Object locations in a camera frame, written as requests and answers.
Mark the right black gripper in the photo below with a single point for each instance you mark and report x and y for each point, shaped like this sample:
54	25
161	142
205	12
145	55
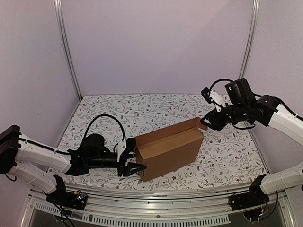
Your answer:
218	117

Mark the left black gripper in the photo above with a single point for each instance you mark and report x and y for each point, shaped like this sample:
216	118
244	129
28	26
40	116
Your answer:
126	170

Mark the brown cardboard paper box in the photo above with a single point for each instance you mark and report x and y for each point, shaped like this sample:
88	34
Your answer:
168	149

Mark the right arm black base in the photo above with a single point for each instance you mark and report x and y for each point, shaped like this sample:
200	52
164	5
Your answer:
253	197

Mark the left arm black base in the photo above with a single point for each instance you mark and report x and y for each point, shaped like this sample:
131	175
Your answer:
60	197

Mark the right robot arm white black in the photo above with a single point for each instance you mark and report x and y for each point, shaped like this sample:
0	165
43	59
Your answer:
270	111

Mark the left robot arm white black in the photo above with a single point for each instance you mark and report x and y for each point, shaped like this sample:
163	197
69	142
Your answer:
19	156

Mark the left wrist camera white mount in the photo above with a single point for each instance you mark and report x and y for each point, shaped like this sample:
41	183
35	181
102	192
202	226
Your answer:
119	148

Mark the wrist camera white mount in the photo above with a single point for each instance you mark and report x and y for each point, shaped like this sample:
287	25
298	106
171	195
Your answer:
119	148
212	97

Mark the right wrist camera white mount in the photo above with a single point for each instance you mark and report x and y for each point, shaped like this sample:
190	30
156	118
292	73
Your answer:
212	97

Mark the front aluminium rail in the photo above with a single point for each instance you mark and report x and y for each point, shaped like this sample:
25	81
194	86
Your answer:
207	207

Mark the right aluminium frame post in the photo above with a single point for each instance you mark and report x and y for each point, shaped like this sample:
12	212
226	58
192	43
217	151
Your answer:
250	38

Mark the aluminium frame post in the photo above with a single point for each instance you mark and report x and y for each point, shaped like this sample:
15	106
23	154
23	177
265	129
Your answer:
250	38
66	48

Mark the left aluminium frame post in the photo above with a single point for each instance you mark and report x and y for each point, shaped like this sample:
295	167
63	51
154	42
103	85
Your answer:
66	48

